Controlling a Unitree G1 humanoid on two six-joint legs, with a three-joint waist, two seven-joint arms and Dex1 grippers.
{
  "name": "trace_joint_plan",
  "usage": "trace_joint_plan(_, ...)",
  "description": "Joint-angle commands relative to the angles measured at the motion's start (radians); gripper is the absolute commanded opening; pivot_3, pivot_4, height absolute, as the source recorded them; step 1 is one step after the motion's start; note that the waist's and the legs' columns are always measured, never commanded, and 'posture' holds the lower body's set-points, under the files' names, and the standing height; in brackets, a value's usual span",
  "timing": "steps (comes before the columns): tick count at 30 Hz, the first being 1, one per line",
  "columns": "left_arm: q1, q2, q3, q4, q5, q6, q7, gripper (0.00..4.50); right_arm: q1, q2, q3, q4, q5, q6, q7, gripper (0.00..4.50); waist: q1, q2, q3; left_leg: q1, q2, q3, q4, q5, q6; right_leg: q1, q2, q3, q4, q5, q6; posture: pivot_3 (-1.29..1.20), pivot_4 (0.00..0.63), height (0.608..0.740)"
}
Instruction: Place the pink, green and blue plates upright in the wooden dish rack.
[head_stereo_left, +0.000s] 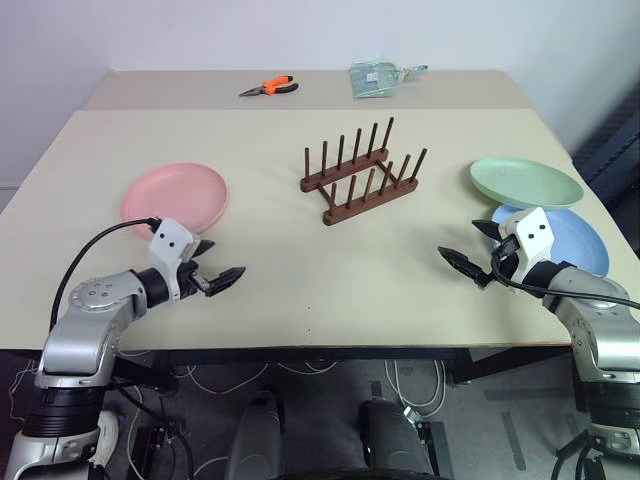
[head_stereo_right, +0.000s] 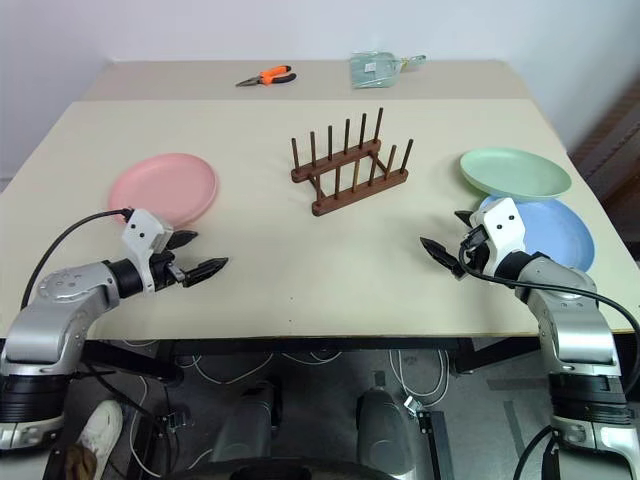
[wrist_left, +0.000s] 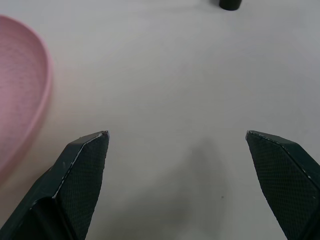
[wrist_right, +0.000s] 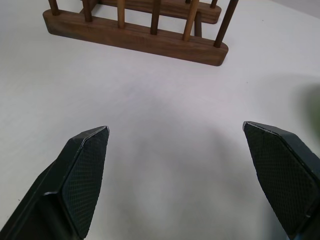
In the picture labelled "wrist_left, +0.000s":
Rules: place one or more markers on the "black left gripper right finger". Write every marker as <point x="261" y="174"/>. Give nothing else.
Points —
<point x="287" y="180"/>

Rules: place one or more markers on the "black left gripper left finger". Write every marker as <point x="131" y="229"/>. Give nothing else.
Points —
<point x="75" y="185"/>

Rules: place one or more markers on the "pink plate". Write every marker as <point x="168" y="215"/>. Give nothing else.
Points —
<point x="20" y="87"/>

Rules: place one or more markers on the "black cylindrical object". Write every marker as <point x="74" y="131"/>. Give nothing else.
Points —
<point x="230" y="4"/>

